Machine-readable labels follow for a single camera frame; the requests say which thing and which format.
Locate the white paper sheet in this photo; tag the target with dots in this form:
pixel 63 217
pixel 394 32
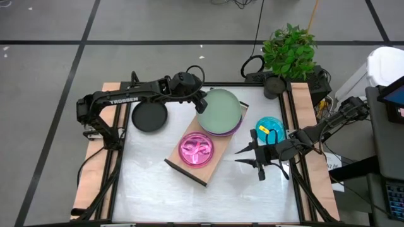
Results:
pixel 334 186

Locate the light wooden side board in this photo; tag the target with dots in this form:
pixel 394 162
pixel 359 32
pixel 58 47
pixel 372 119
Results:
pixel 322 189
pixel 94 164

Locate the green leafy potted plant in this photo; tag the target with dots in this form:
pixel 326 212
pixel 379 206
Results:
pixel 288 52

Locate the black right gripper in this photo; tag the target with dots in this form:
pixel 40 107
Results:
pixel 277 153

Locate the black plant pot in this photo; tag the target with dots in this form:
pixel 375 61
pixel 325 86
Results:
pixel 274 86

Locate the yellow plant support stake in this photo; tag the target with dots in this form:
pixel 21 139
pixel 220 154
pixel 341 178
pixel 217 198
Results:
pixel 314 12

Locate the dark slate large plate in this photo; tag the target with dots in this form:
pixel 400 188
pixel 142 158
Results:
pixel 148 118

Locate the purple large plate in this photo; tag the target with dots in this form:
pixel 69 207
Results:
pixel 226 135

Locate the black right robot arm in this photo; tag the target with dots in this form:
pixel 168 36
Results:
pixel 331 121

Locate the wooden shelf with black frame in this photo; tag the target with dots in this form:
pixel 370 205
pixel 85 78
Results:
pixel 202 175

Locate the black tablet screen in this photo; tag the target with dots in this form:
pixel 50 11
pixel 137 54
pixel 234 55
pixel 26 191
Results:
pixel 396 94

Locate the black cart bar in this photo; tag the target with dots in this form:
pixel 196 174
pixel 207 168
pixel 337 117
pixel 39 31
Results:
pixel 353 168

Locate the pink translucent small plate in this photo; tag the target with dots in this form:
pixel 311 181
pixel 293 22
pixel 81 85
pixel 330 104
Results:
pixel 195 149

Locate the black electronics box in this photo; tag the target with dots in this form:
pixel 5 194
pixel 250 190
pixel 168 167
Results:
pixel 315 85

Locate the grey equipment cart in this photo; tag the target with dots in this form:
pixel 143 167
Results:
pixel 385 148

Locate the sage green large plate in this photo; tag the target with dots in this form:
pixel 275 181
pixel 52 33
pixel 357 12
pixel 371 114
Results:
pixel 221 110

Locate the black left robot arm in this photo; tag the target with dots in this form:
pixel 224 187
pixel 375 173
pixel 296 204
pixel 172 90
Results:
pixel 126 96

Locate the white rounded container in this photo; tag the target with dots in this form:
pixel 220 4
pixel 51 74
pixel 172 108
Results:
pixel 386 66

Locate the black keyboard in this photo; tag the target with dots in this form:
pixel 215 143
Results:
pixel 396 201

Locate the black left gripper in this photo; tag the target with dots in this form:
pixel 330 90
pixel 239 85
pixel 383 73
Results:
pixel 186 83

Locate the teal translucent small plate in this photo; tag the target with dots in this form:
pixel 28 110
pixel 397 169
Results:
pixel 274 123

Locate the black metal table frame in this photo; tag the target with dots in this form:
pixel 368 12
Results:
pixel 252 84

